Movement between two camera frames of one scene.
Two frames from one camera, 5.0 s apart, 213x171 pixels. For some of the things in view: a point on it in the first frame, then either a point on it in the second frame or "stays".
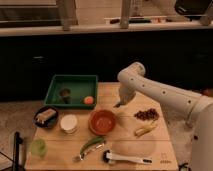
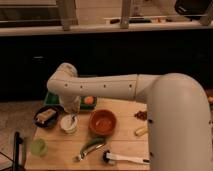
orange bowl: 102,122 stays
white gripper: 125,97 -> 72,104
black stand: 18,141 stays
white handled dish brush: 110,157 stays
